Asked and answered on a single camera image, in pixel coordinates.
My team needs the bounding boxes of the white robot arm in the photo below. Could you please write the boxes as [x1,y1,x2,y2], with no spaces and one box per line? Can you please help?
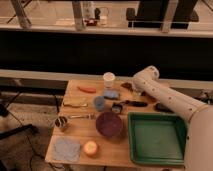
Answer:
[132,66,213,171]

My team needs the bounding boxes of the purple bowl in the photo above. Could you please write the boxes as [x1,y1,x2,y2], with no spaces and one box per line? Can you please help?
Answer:
[96,112,123,138]

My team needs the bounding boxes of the red bowl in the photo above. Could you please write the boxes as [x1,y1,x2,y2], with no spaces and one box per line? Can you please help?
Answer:
[146,94,157,103]

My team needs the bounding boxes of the blue sponge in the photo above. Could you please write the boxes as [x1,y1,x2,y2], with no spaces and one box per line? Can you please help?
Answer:
[103,90,119,99]

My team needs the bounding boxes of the white paper cup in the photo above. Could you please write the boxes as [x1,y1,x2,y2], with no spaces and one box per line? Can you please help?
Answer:
[103,72,115,88]

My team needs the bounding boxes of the orange carrot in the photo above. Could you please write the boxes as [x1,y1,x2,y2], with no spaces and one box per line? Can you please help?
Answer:
[77,86,96,93]

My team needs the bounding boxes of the blue cup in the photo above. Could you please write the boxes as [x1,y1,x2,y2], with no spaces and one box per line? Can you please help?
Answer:
[93,96,105,111]

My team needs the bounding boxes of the yellow banana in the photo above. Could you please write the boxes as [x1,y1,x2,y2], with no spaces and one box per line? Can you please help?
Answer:
[63,98,87,108]

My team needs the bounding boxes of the metal fork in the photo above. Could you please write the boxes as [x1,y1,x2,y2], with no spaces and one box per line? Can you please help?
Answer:
[68,114,95,119]

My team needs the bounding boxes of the wooden table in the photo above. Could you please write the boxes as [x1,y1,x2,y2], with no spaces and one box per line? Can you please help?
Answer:
[45,80,183,169]

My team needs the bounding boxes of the black rectangular block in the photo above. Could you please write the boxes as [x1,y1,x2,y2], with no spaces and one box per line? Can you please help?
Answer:
[154,103,172,113]

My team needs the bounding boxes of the orange round fruit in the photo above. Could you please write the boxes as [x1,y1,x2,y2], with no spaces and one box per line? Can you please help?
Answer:
[83,141,98,157]

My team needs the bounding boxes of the green plastic tray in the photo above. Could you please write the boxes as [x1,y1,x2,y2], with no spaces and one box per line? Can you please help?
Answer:
[128,112,187,166]

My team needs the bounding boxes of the blue cloth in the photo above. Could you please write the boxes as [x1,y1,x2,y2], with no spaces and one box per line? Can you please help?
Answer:
[52,138,81,162]

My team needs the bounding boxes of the black handled tool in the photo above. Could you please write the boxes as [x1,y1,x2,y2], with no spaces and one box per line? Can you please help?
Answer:
[111,100,148,114]

